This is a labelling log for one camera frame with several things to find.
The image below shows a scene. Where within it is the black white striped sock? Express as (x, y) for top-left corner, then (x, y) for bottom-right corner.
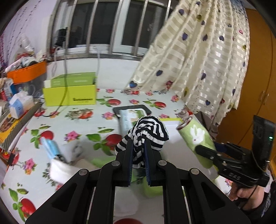
(115, 116), (169, 169)

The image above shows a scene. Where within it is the green rabbit towel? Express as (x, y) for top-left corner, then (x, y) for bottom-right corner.
(176, 118), (216, 169)

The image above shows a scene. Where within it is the green cloth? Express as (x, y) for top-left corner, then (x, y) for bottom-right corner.
(91, 155), (116, 169)

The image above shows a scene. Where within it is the grey sock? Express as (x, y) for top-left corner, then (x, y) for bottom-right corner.
(59, 141), (84, 163)

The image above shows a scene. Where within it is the white towel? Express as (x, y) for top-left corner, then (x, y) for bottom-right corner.
(50, 159), (75, 184)

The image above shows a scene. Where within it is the blue face mask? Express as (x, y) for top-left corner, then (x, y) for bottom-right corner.
(40, 137), (63, 161)

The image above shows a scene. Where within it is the person's right hand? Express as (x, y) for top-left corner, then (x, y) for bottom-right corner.
(229, 183), (265, 210)

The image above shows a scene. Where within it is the green plastic jar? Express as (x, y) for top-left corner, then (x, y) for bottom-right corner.
(131, 168), (163, 198)

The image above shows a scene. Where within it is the brown checked cloth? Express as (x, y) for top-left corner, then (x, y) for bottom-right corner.
(195, 111), (218, 141)

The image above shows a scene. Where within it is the white tray with green rim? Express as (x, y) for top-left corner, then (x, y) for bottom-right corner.
(160, 118), (185, 146)

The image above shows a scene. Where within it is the wet wipes pack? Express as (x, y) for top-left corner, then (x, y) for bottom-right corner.
(119, 108), (147, 136)

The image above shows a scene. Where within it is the black smartphone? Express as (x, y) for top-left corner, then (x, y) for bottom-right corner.
(112, 104), (153, 118)

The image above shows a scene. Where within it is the lime green cardboard box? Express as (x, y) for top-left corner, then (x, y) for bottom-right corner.
(43, 72), (97, 106)

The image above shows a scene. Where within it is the heart patterned curtain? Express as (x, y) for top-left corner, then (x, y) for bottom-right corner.
(126, 1), (250, 126)

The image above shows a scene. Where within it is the black binder clip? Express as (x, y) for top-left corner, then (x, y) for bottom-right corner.
(7, 153), (15, 166)

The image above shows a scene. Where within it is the striped cardboard box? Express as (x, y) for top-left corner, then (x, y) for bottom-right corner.
(1, 99), (41, 151)

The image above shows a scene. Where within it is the blue white tissue pack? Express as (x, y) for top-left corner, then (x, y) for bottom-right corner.
(9, 91), (34, 119)

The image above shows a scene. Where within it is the orange storage box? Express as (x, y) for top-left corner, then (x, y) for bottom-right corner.
(7, 61), (47, 84)

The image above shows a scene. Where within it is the black power adapter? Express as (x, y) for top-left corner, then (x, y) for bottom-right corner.
(54, 27), (68, 47)

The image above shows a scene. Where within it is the black power cable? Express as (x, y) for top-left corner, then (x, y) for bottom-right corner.
(42, 27), (68, 118)

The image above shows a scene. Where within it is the white cable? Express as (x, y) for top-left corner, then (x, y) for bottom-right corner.
(92, 45), (101, 76)

